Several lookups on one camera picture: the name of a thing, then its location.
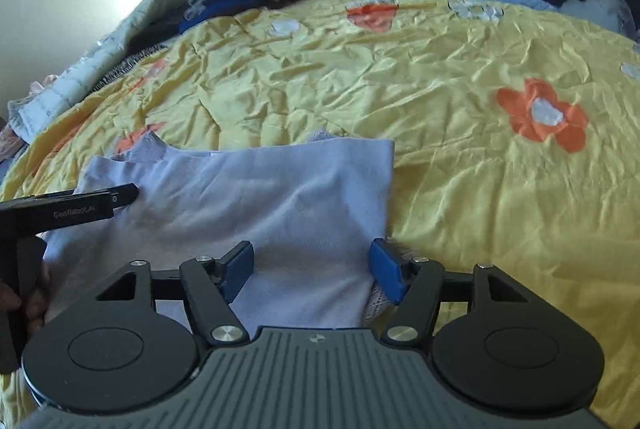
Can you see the person's left hand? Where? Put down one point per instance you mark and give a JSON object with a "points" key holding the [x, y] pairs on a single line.
{"points": [[39, 299]]}

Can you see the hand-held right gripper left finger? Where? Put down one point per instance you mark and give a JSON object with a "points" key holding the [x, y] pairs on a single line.
{"points": [[239, 271]]}

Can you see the pale printed quilt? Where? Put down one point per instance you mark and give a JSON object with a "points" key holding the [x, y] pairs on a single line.
{"points": [[75, 79]]}

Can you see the lavender knit sweater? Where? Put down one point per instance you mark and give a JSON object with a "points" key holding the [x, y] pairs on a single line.
{"points": [[300, 209]]}

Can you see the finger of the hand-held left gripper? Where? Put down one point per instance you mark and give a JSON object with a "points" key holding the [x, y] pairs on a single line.
{"points": [[125, 192]]}

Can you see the yellow printed quilt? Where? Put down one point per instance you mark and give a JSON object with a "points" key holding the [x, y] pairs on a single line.
{"points": [[500, 189]]}

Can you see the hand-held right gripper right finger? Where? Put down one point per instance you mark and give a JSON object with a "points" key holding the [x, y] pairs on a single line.
{"points": [[386, 269]]}

